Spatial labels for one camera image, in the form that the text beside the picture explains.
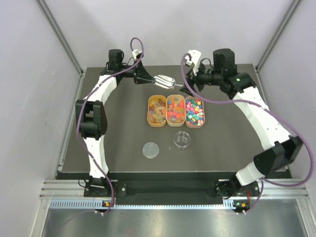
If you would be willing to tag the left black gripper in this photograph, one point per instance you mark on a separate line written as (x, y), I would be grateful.
(138, 74)

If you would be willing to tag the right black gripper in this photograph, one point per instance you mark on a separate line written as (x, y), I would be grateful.
(191, 79)

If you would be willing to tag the silver metal scoop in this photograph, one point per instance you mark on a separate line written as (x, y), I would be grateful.
(166, 82)

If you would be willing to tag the pink tray colourful candies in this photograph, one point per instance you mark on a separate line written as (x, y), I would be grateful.
(195, 115)

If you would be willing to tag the orange tray yellow gummies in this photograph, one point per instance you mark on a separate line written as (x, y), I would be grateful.
(156, 112)

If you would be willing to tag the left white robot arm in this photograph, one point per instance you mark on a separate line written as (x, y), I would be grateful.
(90, 112)

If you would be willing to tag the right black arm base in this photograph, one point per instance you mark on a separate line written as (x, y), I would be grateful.
(232, 188)

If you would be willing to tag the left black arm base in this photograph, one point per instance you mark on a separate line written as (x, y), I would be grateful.
(96, 188)

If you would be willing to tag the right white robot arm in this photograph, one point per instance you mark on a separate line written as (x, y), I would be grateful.
(280, 148)

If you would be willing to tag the clear round jar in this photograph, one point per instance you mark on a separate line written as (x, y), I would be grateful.
(182, 140)

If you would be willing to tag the clear round lid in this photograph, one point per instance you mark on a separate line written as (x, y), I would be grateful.
(150, 150)

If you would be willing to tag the black base crossbar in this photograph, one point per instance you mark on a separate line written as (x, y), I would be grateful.
(131, 187)

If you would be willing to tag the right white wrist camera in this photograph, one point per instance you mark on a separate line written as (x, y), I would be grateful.
(193, 60)

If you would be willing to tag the left aluminium frame post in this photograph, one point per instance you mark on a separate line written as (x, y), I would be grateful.
(60, 36)

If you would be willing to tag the aluminium frame post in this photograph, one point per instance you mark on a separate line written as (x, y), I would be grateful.
(60, 36)
(293, 7)

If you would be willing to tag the right aluminium frame post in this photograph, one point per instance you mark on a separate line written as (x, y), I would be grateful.
(293, 7)

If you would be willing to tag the aluminium front rail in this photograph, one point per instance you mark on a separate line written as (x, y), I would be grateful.
(64, 189)

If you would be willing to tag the grey slotted cable duct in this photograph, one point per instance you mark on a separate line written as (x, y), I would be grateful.
(104, 205)

